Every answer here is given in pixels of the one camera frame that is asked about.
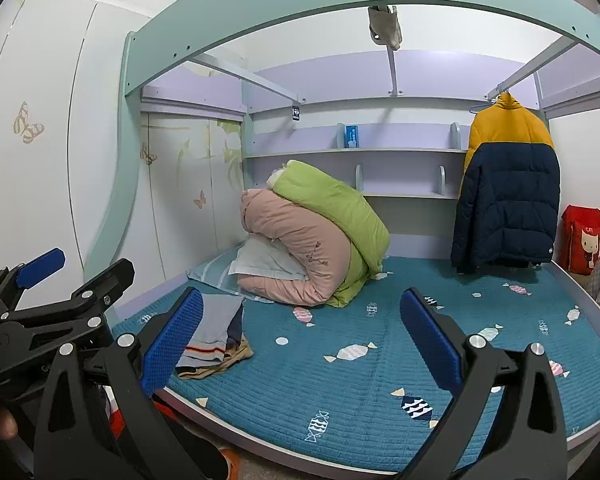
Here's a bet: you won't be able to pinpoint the purple wall shelf unit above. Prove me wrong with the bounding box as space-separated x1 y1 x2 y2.
242 50 541 261

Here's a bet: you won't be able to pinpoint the clothes hanger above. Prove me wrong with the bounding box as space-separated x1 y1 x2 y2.
469 91 511 113

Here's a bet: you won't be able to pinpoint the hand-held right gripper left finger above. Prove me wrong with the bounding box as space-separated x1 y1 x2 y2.
34 287 204 480

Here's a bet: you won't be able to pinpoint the white pillow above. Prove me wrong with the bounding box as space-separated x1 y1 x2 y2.
228 236 308 281

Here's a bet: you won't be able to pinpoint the grey hanging cloth bag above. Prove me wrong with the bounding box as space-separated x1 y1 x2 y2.
368 5 403 51

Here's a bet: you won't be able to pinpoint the pink quilt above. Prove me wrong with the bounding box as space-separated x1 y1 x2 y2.
239 187 353 306

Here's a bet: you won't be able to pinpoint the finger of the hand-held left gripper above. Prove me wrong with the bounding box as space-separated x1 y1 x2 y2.
0 247 67 322
10 258 136 357

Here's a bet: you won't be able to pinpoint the teal candy print bed mat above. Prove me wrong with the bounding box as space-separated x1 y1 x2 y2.
111 255 600 476

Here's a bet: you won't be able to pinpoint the blue striped pillow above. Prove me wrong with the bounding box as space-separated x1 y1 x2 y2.
186 251 276 303

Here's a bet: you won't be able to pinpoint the red cartoon bag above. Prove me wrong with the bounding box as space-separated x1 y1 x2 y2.
561 205 600 276

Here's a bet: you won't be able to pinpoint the yellow navy puffer jacket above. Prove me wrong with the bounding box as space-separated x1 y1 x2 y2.
450 92 561 275

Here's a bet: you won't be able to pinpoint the green quilt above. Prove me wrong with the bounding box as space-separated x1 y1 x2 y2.
271 160 391 308

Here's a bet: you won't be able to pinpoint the white butterfly wardrobe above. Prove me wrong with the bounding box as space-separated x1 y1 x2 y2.
0 0 243 321

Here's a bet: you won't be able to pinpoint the tan folded pants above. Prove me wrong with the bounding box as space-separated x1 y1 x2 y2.
175 337 255 380

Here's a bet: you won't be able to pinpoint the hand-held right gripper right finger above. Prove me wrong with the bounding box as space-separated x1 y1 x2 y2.
400 287 568 480

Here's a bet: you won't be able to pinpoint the grey navy zip jacket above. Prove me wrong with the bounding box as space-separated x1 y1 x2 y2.
175 294 246 373

